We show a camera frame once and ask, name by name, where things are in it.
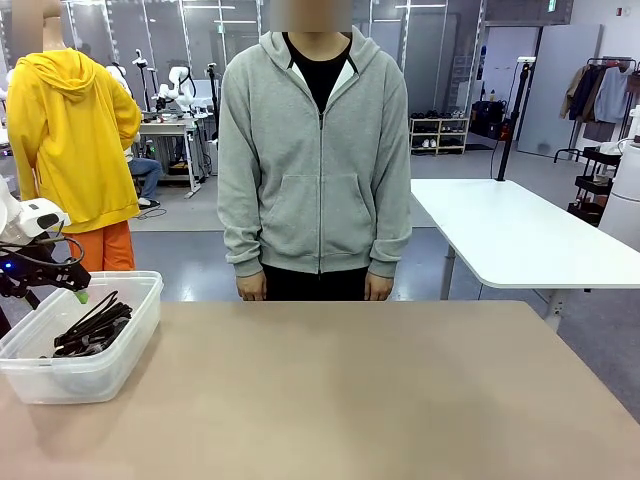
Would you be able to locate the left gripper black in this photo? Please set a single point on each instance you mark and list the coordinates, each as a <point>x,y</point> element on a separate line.
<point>25,272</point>

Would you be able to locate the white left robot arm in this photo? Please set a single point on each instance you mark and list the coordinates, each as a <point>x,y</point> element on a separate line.
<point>7,215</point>

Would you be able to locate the person's left forearm grey sleeve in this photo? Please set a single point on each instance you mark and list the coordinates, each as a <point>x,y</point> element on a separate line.
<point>390,235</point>

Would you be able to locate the person's right forearm grey sleeve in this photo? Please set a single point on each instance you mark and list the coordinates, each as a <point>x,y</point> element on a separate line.
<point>242,235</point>

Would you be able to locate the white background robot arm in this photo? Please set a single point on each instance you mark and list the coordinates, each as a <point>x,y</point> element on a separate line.
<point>177,87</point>

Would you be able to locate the person's right hand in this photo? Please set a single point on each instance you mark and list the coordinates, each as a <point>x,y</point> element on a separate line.
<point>252,289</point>

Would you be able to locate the person's left hand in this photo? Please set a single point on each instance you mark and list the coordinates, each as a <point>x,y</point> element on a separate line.
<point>377,289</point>

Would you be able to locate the translucent plastic storage box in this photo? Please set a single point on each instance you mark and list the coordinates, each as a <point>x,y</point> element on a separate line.
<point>75,385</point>

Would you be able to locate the person in yellow hoodie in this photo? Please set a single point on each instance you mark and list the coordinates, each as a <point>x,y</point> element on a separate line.
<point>70,150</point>

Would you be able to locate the seated person in jeans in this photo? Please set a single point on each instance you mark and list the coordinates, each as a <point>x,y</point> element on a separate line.
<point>147,172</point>

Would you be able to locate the white background workbench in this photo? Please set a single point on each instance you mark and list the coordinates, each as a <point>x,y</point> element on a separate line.
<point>170,127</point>

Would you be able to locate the black tripod stand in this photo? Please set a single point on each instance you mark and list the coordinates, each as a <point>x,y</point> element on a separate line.
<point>214,100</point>

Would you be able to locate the person in grey hoodie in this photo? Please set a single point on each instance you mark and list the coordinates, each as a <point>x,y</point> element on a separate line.
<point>320,175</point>

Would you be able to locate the wooden shoe rack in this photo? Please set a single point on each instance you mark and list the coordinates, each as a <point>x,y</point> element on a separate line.
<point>440,135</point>

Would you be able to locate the white side table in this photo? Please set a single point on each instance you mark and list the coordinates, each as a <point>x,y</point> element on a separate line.
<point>500,230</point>

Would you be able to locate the black bags pile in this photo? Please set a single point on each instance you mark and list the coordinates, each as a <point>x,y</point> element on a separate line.
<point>487,120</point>

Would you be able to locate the black pole stand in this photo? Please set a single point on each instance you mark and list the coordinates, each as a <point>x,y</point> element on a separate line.
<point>510,130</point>

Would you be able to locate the grey partition panel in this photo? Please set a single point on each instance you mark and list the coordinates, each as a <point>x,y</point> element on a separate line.
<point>560,100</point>

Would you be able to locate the black utility cart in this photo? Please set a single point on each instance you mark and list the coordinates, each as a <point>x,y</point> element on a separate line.
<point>595,185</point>

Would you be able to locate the white cylindrical machine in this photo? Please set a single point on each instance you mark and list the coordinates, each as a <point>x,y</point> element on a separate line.
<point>625,200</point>

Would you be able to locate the black clothes rack with coats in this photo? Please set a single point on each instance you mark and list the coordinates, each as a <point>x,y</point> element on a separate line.
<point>600,95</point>

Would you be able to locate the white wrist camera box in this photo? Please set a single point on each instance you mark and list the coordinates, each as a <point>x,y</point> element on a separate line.
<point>42,217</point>

